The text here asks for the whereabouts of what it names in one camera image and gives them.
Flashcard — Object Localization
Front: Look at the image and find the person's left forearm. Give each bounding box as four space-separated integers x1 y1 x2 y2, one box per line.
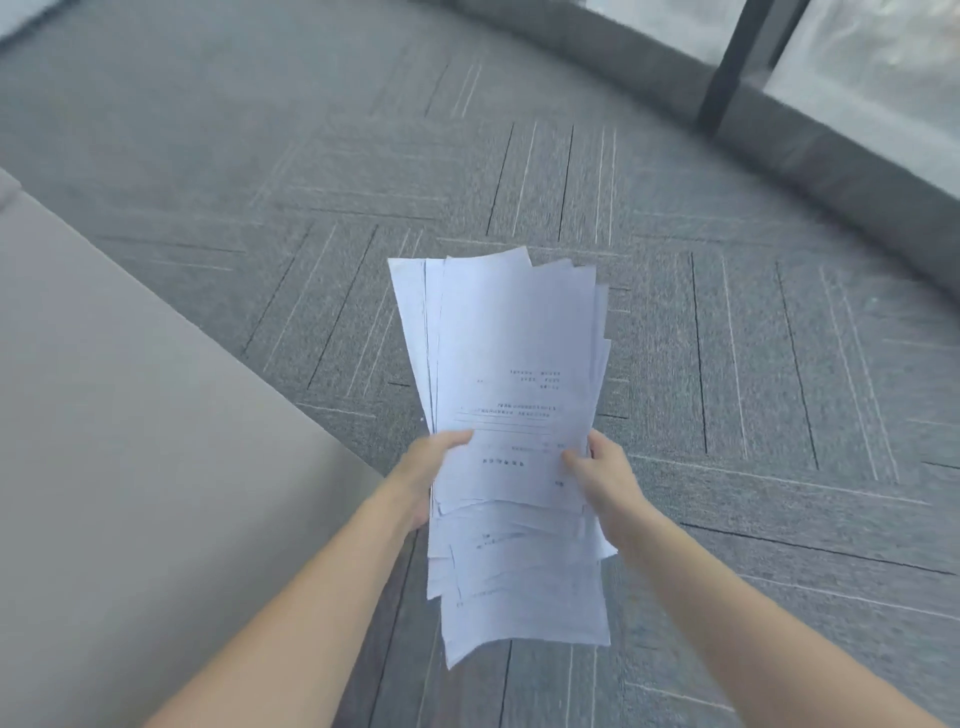
142 480 426 728

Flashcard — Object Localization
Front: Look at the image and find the glass window pane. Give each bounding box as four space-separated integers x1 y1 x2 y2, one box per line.
582 0 753 67
763 0 960 153

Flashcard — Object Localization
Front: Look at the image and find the person's left hand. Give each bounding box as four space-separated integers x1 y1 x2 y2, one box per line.
384 429 476 533

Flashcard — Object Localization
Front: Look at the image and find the person's right forearm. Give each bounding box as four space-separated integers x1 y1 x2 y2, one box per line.
600 501 948 728

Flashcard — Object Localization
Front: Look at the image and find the grey window sill ledge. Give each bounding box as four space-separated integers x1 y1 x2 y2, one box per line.
431 0 960 260

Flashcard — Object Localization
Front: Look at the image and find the grey table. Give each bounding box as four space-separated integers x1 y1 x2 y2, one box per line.
0 166 387 728

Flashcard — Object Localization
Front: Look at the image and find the stack of white printed papers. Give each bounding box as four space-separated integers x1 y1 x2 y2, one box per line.
387 246 618 671

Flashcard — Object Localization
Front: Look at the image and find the black window frame post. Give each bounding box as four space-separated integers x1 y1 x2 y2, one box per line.
696 0 813 138

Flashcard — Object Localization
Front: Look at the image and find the person's right hand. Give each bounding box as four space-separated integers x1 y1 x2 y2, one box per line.
562 429 641 540

